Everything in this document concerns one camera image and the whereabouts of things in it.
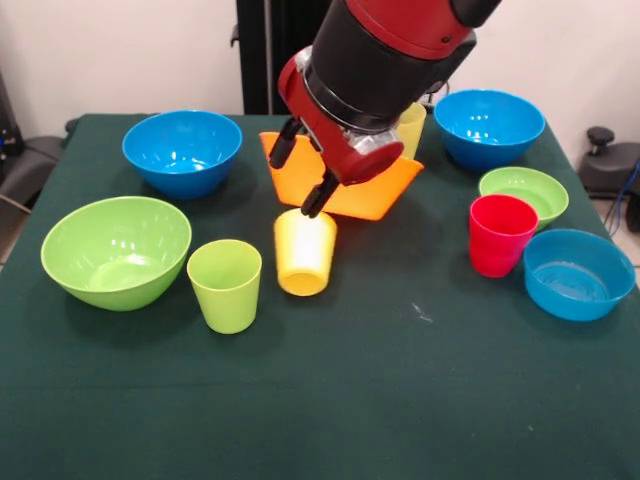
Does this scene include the large orange bowl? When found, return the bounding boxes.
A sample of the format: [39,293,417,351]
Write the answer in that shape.
[258,131,425,221]

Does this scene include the black knobbed equipment base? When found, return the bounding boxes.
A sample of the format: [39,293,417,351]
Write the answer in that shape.
[579,126,640,201]

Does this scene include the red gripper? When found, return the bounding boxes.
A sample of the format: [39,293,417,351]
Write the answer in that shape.
[268,47,405,219]

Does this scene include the red cup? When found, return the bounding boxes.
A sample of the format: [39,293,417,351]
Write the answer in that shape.
[468,194,540,279]

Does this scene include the small green bowl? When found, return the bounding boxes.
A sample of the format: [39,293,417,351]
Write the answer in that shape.
[478,166,570,227]

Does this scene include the green cup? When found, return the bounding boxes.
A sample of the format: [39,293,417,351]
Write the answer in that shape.
[186,238,263,335]

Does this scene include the blue cable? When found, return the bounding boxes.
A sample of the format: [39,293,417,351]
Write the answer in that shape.
[604,159,640,236]

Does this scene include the black chair base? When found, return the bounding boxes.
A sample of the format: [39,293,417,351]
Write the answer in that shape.
[0,133,66,211]

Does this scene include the black equipment case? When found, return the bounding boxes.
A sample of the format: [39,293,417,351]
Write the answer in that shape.
[0,69,24,161]

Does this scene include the pale translucent yellow cup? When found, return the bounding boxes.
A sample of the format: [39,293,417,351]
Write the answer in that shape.
[396,102,428,161]

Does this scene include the small blue bowl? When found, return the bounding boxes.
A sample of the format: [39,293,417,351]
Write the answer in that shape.
[523,228,637,322]

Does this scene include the large blue bowl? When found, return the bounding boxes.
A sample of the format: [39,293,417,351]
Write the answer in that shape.
[432,88,547,174]
[121,109,244,201]

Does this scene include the dark green table cloth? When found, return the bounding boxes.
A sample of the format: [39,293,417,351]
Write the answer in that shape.
[0,113,640,480]

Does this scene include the large green bowl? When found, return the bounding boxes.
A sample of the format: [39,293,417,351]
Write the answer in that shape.
[40,195,193,312]

